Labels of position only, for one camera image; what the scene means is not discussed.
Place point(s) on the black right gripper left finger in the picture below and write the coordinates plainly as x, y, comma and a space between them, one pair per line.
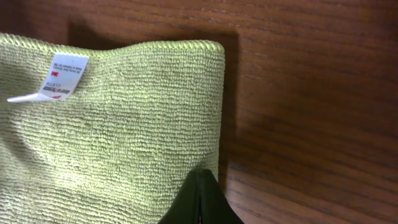
185, 208

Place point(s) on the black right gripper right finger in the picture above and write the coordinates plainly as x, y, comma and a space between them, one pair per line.
215, 208

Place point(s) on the light green microfiber cloth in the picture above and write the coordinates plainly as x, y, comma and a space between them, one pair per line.
119, 148

